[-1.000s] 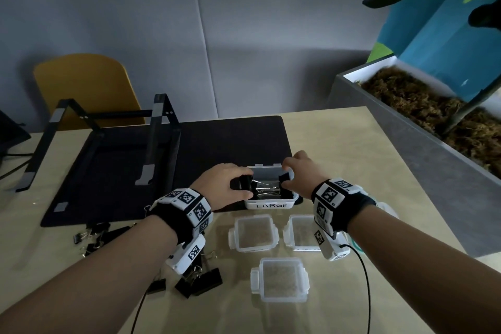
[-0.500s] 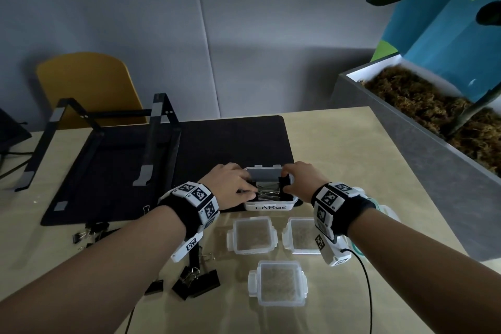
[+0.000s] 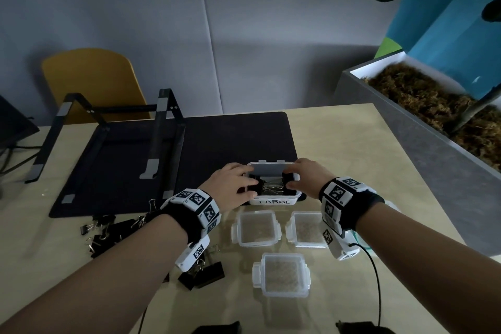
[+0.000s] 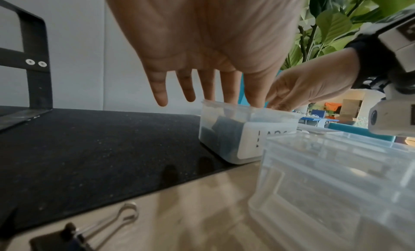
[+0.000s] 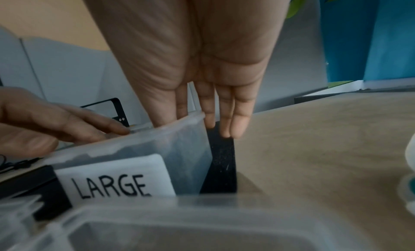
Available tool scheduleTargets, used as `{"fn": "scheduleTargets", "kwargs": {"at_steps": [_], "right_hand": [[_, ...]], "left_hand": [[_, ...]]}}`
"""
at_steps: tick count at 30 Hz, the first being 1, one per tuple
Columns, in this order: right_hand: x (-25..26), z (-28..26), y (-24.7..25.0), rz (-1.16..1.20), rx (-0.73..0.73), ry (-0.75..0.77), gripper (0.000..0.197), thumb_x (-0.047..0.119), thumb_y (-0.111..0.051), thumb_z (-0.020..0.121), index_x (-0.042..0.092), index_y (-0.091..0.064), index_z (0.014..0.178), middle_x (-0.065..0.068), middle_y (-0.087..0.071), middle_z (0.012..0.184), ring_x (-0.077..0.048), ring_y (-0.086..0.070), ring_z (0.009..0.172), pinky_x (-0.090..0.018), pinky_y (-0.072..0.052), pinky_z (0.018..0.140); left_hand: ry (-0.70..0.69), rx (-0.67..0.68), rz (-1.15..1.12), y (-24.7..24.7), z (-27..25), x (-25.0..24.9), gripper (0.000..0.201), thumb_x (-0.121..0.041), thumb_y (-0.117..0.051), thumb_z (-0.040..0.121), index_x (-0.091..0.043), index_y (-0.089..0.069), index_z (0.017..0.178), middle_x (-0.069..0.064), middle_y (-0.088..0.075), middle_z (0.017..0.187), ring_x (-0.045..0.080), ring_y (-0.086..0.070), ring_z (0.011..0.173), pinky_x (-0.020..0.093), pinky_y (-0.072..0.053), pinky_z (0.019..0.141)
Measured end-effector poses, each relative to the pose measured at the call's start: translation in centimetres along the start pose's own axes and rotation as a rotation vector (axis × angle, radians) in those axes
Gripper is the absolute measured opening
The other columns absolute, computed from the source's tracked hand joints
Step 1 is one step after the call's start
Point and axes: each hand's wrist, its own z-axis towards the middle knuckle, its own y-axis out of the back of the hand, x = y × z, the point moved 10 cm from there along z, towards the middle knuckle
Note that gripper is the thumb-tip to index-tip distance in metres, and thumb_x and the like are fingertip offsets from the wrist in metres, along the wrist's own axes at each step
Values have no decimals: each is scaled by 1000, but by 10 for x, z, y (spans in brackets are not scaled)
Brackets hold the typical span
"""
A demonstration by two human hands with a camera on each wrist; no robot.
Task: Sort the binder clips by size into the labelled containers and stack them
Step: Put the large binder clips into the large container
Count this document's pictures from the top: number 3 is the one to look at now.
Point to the black computer monitor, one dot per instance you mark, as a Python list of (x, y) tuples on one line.
[(13, 122)]

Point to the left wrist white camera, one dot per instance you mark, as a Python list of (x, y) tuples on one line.
[(191, 254)]

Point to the black desk mat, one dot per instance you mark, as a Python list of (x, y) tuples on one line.
[(235, 138)]

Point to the black metal laptop stand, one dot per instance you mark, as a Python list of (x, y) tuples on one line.
[(162, 118)]

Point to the wrist marker band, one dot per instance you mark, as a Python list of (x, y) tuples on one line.
[(364, 208), (184, 216)]

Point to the grey planter with moss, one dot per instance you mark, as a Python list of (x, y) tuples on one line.
[(430, 173)]

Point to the left wrist marker band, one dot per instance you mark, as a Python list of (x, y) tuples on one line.
[(184, 216)]

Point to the person's right hand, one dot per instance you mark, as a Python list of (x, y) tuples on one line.
[(311, 179)]

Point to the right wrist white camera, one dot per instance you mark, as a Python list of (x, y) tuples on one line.
[(340, 247)]

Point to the person's black clothing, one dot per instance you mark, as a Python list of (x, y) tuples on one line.
[(217, 329)]

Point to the person's left hand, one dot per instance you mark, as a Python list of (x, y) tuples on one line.
[(229, 189)]

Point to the person's right forearm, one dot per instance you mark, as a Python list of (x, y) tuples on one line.
[(422, 267)]

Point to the right wrist marker band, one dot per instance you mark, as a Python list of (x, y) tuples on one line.
[(364, 208)]

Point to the container labelled large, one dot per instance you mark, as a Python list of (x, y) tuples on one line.
[(274, 201)]

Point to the pile of black binder clips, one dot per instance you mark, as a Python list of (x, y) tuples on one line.
[(113, 232)]

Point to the wrist white camera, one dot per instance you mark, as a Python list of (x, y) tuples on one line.
[(340, 247), (191, 254)]

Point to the yellow chair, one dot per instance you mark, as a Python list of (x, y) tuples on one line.
[(90, 75)]

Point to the person's left forearm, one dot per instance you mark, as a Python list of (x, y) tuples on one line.
[(98, 286)]

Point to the brown moss filling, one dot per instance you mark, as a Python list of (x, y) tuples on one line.
[(415, 95)]

